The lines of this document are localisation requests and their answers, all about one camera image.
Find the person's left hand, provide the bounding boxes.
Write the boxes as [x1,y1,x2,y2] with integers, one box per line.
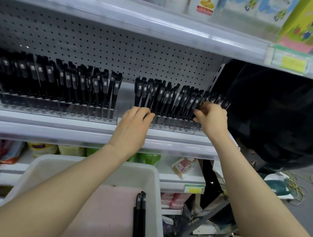
[107,104,156,161]

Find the person's right hand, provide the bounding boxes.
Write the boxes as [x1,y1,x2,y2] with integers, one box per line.
[191,101,233,142]

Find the black pen bundle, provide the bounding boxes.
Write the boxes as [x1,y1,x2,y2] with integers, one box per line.
[198,90,233,113]

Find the person's right forearm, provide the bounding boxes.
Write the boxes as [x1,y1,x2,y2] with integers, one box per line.
[202,131,313,237]

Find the person's left forearm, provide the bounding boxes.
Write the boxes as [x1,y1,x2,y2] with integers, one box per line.
[0,134,134,237]

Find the clear acrylic pen tray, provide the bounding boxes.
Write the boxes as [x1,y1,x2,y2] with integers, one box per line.
[0,88,120,125]
[118,111,210,136]

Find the row of black pens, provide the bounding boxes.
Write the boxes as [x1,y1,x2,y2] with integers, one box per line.
[131,76,207,128]
[0,48,125,120]

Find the grey slotted shelf upright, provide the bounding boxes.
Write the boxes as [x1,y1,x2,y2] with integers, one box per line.
[207,61,228,94]

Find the bright green packet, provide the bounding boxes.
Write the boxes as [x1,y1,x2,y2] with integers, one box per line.
[85,143,163,167]

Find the pink white flat box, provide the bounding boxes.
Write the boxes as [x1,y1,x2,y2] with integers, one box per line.
[170,156,198,181]

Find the white snack shelf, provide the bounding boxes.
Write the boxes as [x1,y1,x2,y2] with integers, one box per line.
[0,141,208,203]

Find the white pegboard back panel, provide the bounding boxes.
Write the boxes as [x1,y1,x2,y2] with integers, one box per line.
[0,0,232,94]

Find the small yellow price tag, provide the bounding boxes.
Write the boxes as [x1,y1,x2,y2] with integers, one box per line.
[184,183,205,195]

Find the large black bag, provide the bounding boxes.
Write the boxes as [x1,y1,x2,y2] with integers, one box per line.
[215,59,313,172]

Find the pale green packet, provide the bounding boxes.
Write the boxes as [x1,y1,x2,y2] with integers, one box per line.
[57,144,87,158]

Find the white pen shelf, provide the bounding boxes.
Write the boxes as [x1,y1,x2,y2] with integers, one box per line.
[0,70,245,163]

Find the white plastic bin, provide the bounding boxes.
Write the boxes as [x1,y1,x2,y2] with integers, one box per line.
[0,150,172,237]

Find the pink packets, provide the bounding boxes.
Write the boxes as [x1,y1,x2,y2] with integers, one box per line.
[160,191,192,211]

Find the white green plastic bag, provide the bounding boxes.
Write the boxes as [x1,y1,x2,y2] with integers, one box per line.
[261,171,297,201]

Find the yellow white packet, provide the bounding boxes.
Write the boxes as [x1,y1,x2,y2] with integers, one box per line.
[26,141,59,161]

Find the yellow green price label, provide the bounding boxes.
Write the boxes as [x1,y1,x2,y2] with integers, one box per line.
[264,44,313,76]

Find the dark glossy packet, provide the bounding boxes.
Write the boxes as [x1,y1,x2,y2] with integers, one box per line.
[161,204,194,237]

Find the white carton with yellow print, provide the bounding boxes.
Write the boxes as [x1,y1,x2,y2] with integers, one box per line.
[185,0,221,18]

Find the light blue cartoon box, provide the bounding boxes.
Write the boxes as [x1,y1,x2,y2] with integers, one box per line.
[219,0,263,21]
[256,0,297,29]

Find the green cartoon frog box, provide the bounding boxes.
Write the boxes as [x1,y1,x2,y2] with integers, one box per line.
[277,0,313,54]

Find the white shelf with clear rail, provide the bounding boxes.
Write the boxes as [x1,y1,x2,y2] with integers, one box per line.
[0,0,313,80]

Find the grey metal rack frame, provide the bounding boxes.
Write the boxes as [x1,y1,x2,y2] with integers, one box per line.
[175,189,247,237]

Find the yellowish cord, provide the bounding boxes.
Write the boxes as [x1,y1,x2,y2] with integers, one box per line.
[281,171,313,208]

